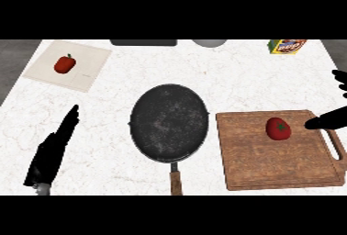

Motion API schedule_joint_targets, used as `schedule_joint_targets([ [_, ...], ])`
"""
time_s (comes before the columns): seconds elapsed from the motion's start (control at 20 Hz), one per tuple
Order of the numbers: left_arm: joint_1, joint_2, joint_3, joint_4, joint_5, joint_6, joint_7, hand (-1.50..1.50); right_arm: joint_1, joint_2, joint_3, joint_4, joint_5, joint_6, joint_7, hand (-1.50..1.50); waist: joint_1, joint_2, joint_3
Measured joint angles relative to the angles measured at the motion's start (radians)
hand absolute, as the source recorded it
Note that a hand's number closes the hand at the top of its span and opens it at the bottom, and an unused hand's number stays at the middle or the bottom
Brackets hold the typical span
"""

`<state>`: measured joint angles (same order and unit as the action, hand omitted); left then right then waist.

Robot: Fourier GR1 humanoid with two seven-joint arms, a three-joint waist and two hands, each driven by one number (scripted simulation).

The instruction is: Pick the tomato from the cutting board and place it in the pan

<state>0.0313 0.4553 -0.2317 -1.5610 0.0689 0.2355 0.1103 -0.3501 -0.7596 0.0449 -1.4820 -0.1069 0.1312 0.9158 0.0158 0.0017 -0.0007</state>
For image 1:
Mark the red tomato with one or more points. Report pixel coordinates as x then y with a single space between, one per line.
278 128

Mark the red bell pepper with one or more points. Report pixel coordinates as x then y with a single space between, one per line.
64 64

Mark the yellow green food box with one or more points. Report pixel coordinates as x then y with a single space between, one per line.
287 46

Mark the beige placemat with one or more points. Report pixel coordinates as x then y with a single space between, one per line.
68 64

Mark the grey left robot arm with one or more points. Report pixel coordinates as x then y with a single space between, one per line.
41 189

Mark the grey round object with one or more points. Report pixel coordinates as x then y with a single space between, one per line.
208 42

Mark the dark grey flat object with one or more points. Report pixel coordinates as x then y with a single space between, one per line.
143 42

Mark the brown wooden cutting board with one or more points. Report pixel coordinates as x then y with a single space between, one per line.
275 153

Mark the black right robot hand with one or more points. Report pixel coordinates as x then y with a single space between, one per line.
329 119

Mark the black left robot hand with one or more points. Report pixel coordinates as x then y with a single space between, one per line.
50 153

